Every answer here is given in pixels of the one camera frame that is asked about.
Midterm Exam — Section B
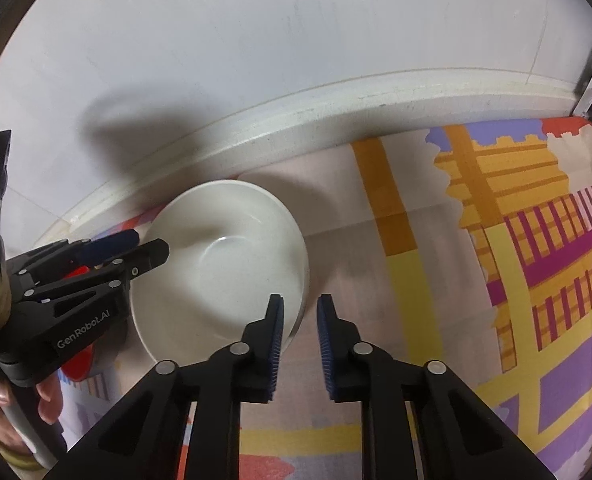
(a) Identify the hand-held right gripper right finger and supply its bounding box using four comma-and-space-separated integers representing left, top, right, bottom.
317, 295, 559, 480

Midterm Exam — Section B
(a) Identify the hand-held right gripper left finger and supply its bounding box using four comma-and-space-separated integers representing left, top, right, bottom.
43, 294, 284, 480

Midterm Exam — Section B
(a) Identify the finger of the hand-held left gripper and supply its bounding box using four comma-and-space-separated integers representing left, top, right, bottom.
18, 239, 170, 306
6, 229, 142, 283

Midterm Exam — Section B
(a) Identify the white bowl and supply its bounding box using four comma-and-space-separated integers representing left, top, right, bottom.
130, 180, 310, 368

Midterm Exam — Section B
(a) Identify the person's left hand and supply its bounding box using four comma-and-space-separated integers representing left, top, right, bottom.
0, 372, 66, 468

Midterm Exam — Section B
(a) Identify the colourful patterned mat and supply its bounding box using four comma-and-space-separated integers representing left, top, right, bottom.
41, 119, 592, 480

